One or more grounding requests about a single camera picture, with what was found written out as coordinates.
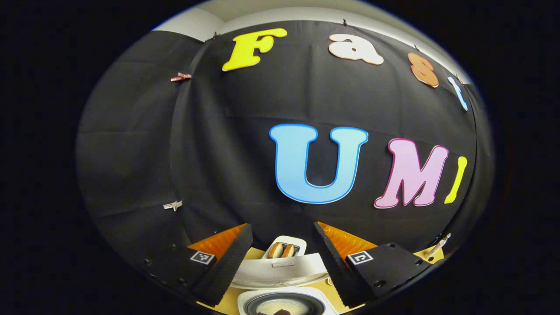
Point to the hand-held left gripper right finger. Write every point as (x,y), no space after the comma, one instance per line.
(334,267)

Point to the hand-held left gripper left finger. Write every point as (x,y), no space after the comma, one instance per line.
(227,267)

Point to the white rice cooker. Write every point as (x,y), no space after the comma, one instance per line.
(284,273)

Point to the toasted bread slice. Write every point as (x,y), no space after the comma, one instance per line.
(288,250)
(275,250)

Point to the white toaster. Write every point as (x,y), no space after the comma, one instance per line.
(286,239)

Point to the white clothes peg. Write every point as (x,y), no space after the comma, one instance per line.
(173,204)

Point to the black backdrop cloth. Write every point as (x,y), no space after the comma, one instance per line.
(218,153)

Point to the pink clothes peg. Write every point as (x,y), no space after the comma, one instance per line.
(180,77)

